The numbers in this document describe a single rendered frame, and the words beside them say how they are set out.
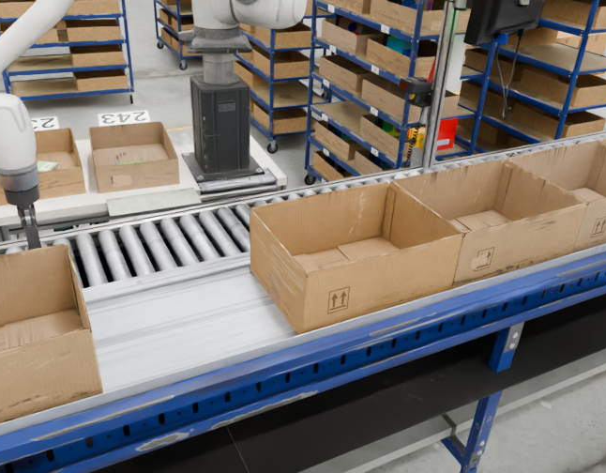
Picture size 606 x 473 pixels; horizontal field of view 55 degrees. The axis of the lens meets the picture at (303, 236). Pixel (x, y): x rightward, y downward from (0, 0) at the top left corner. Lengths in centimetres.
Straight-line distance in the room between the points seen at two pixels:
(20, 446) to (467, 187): 125
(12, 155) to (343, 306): 80
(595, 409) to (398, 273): 150
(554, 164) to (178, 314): 121
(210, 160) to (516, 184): 106
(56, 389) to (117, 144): 151
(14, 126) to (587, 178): 166
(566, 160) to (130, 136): 160
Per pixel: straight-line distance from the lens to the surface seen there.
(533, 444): 239
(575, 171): 204
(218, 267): 144
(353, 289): 122
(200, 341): 125
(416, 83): 226
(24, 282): 132
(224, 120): 214
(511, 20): 229
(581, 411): 259
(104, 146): 248
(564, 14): 350
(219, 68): 213
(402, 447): 187
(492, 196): 181
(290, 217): 142
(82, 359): 108
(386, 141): 301
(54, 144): 248
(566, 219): 158
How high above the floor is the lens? 170
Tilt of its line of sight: 31 degrees down
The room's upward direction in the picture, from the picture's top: 3 degrees clockwise
